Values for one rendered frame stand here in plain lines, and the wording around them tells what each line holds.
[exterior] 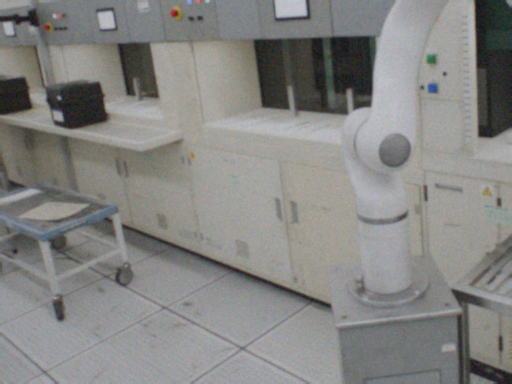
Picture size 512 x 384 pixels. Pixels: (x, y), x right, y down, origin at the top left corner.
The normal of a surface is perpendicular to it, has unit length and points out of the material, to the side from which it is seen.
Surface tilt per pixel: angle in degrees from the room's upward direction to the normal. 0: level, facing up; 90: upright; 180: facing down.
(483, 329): 90
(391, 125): 63
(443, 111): 90
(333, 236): 90
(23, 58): 90
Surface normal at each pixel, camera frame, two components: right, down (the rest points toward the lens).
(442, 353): 0.07, 0.25
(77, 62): 0.76, 0.10
